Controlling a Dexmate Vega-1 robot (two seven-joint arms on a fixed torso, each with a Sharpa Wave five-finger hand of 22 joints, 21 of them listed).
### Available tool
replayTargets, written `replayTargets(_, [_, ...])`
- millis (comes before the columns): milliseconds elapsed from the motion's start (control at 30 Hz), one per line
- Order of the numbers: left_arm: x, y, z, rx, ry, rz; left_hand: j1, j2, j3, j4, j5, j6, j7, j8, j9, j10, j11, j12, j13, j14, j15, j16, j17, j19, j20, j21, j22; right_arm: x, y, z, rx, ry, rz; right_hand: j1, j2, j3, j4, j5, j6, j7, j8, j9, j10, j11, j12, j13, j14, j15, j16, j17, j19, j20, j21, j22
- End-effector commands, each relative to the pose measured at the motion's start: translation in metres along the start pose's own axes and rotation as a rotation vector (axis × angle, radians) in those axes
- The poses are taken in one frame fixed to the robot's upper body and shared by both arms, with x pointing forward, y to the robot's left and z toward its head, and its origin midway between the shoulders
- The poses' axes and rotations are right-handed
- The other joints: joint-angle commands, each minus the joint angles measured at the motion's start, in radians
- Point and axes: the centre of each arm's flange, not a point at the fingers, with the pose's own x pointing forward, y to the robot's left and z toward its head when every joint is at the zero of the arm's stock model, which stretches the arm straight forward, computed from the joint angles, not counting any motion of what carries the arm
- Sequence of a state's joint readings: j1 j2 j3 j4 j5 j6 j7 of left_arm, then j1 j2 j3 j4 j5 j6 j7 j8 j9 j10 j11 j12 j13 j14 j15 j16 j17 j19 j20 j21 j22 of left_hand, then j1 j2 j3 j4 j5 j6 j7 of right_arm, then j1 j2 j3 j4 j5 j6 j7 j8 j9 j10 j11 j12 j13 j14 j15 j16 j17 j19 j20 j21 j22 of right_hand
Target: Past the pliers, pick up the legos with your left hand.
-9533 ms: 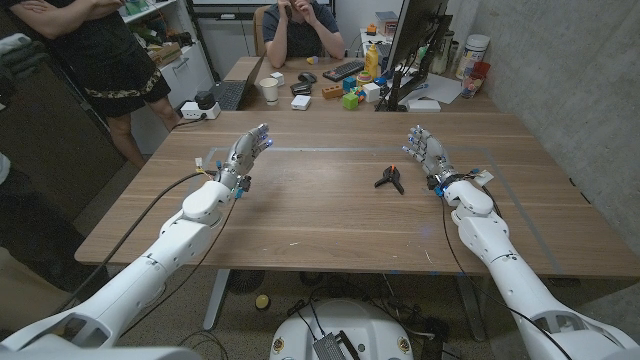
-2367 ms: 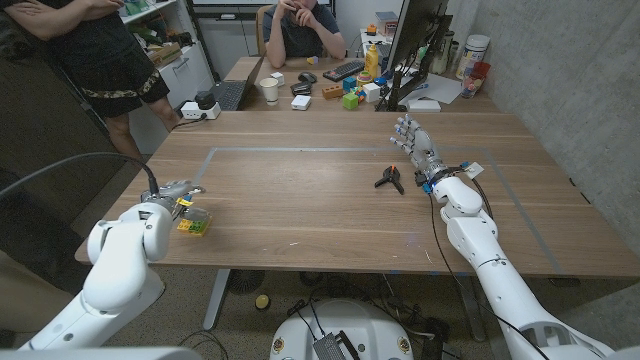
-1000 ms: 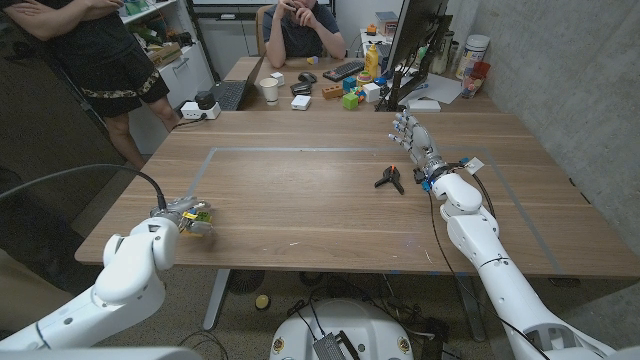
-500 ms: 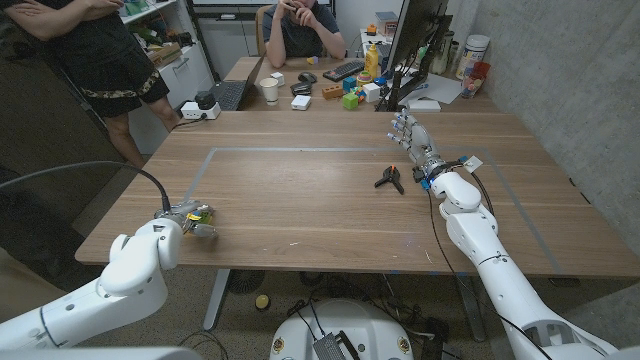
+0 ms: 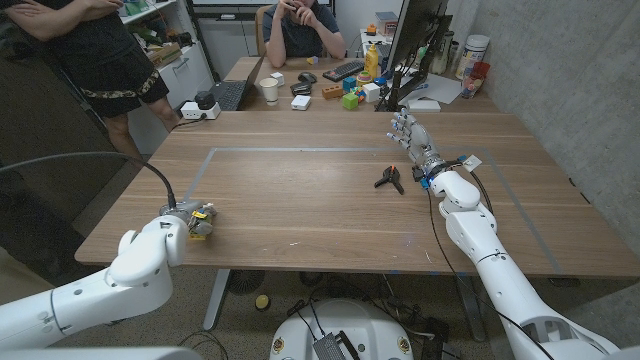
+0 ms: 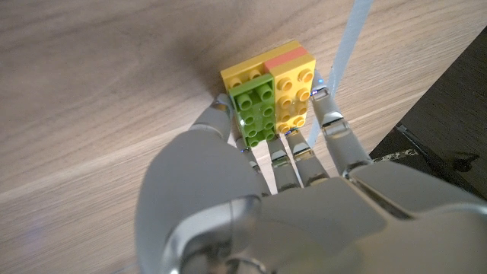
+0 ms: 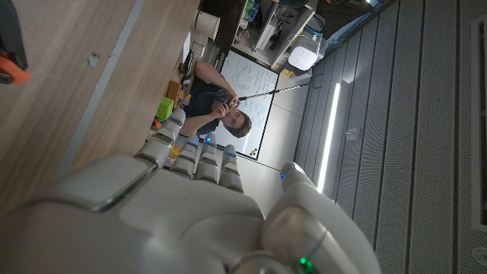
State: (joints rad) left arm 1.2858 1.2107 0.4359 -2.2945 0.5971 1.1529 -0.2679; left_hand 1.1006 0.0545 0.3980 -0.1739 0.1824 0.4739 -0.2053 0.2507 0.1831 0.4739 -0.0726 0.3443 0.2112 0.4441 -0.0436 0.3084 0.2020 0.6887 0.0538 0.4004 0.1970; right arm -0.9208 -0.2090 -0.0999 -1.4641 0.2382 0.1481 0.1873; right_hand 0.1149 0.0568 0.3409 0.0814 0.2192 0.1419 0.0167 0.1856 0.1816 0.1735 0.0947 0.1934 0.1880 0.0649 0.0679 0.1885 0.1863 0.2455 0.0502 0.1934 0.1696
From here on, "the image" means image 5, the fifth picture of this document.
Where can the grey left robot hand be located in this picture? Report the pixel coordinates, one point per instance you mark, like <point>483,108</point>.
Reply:
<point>192,210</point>

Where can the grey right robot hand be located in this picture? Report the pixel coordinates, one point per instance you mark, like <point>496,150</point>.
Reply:
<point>417,142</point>

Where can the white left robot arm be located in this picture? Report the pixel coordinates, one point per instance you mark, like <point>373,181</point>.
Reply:
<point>100,295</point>

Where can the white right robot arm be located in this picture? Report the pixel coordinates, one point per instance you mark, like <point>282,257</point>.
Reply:
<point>500,280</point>

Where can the black orange pliers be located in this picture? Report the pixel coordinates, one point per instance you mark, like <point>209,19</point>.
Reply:
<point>392,176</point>

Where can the white paper sheet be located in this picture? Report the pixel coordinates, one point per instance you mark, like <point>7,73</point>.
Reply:
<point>440,89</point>

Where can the white wrist tag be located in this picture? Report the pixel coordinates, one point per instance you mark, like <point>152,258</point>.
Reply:
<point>472,163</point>

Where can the multicolour block cluster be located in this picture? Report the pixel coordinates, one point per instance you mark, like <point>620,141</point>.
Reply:
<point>358,93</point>

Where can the green cube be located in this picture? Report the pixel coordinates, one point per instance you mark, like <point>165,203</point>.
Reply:
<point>350,101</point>

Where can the red snack bag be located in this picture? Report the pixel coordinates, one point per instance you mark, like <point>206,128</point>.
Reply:
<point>475,81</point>

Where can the black floor fan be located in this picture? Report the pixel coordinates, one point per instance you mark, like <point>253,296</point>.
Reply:
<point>245,281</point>

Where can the teal cube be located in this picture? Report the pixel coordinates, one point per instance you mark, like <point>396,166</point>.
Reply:
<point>349,84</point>

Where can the yellow squeeze bottle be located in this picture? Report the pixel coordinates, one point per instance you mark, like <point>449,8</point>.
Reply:
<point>371,62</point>

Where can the white table leg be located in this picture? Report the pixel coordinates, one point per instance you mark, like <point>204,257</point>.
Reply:
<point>216,300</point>

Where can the dark bottle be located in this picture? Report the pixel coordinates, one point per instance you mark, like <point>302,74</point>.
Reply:
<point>442,52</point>

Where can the white power strip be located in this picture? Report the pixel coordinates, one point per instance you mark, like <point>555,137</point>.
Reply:
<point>189,111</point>

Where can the orange brick block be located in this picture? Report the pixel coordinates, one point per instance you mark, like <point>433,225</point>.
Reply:
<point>332,92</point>

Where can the black keyboard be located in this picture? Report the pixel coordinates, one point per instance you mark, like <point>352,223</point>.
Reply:
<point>344,70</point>

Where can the white canister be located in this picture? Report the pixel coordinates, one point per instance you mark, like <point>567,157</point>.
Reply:
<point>472,55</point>

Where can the black power adapter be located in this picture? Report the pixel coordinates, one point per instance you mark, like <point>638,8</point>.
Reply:
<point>205,99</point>

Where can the yellow ball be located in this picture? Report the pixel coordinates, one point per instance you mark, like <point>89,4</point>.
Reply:
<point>262,302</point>

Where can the black computer monitor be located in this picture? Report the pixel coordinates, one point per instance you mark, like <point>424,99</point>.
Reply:
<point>415,25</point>

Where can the dark laptop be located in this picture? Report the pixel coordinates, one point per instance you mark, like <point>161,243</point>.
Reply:
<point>230,94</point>

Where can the small orange object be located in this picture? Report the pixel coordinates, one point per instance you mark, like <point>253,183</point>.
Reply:
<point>371,29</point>

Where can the small white flat box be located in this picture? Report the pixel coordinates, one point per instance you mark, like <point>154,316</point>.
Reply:
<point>300,102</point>

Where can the clear plastic storage box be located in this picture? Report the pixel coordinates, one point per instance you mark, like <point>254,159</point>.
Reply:
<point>386,22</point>

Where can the black stapler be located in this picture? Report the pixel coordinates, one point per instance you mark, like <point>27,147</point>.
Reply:
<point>301,88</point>

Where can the black computer mouse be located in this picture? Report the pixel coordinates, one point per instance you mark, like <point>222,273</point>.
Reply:
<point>307,77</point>

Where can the small yellow blue block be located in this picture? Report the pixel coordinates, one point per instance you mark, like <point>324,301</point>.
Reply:
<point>312,60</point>

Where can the white cabinet shelf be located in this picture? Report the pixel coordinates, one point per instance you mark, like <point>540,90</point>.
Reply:
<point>192,70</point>

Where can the white paper cup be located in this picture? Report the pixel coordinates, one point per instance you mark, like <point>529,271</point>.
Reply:
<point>269,91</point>

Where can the small white cube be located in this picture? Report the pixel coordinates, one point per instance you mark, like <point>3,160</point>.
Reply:
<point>277,78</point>

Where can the cardboard box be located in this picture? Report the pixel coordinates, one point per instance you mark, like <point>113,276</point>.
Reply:
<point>165,54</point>

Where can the seated person dark shirt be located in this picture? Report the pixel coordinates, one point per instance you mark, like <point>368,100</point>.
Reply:
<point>300,35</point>

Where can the grey table leg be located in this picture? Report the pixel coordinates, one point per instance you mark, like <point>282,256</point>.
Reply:
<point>472,310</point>

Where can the standing person black clothes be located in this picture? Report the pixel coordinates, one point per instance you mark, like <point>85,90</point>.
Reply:
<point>100,50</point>

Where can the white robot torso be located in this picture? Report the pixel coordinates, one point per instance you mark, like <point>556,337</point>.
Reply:
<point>350,320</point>

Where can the brown chair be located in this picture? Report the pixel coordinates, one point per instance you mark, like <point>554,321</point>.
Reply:
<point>259,30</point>

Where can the black box on torso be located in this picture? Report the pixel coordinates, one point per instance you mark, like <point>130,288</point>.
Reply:
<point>330,347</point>

